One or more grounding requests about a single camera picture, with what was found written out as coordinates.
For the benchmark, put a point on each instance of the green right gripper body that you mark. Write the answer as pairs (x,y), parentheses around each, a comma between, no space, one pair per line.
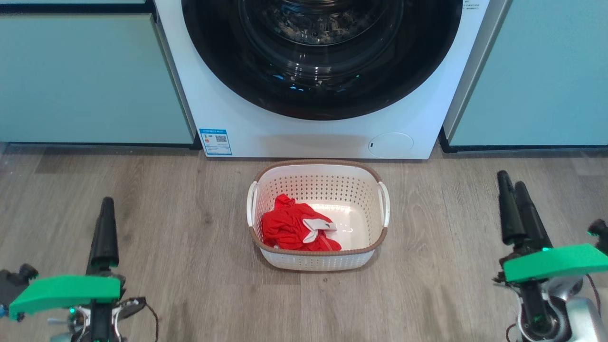
(555,263)

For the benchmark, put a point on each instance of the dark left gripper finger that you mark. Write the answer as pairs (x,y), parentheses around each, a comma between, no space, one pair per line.
(107,237)

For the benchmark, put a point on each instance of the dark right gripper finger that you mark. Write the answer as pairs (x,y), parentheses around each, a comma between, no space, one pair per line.
(510,213)
(534,223)

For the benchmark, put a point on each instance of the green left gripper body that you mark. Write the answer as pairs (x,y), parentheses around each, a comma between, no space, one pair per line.
(66,292)

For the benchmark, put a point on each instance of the red garment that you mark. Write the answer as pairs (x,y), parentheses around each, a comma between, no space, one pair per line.
(285,228)

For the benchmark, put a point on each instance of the white garment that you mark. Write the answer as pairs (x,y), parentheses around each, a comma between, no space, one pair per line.
(317,227)

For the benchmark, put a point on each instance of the grey washing machine door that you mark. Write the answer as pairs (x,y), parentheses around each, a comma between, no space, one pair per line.
(213,61)

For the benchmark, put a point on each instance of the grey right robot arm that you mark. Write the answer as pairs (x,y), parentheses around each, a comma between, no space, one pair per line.
(589,320)

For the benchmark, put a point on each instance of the white front-load washing machine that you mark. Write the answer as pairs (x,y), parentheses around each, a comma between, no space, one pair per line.
(247,128)

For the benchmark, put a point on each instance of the stainless steel washing machine drum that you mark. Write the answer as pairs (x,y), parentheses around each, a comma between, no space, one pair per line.
(318,23)

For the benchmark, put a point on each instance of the round white filter cover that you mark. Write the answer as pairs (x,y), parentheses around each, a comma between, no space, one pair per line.
(390,145)

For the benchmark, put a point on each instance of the blue energy label sticker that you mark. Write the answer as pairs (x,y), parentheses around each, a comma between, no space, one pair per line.
(215,141)

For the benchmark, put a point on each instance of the pale green cabinet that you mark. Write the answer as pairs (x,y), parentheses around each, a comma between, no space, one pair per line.
(85,76)
(546,71)

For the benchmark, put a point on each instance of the white perforated basket brown rim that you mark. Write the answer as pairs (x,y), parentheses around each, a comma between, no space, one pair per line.
(361,190)

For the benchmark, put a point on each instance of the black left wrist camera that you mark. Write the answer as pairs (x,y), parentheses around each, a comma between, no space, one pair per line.
(14,282)

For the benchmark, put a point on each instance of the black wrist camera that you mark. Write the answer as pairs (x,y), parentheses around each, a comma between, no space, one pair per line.
(14,282)
(599,232)

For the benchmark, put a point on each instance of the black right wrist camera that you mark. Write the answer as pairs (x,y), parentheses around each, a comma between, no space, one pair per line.
(599,232)

